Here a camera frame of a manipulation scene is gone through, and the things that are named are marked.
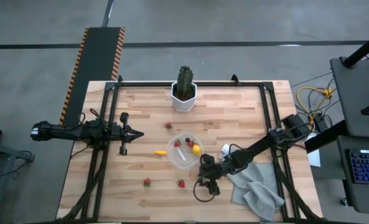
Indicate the black hazard-striped floor ramp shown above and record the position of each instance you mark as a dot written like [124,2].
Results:
[94,62]

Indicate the white hexagonal plant pot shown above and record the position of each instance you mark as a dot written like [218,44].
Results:
[183,105]

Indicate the black pole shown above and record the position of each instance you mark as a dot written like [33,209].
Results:
[363,49]

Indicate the grey castor wheel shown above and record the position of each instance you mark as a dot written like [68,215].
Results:
[343,201]

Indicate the backlit black keyboard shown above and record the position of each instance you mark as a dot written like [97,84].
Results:
[366,166]

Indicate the white paper sheet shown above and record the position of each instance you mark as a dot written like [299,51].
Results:
[314,158]

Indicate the black aluminium rig frame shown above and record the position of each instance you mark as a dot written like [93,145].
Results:
[147,84]

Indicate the grey cart top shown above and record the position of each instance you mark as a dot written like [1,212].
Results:
[355,102]

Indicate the green cactus plant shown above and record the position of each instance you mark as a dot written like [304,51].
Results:
[184,81]

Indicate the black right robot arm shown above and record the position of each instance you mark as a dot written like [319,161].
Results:
[259,146]

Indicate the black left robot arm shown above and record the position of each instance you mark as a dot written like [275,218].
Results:
[63,132]

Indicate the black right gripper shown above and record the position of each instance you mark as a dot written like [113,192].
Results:
[213,172]

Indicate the grey cloth towel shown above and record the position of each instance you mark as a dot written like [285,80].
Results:
[259,193]

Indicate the grey keyboard desk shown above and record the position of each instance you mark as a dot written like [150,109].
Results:
[367,199]

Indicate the clear plastic tupperware container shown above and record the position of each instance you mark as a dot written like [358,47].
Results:
[184,161]

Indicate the yellow toy lemon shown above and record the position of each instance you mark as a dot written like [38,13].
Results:
[197,150]

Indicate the yellow toy banana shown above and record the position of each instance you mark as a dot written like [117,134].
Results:
[160,152]

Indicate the grey metal stand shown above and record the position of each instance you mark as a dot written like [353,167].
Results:
[3,152]

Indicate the red toy strawberry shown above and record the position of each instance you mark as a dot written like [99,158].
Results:
[147,182]
[168,125]
[190,144]
[177,143]
[181,183]

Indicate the black power strip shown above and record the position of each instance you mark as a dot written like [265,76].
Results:
[321,124]

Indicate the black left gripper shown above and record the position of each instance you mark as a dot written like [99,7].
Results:
[123,133]

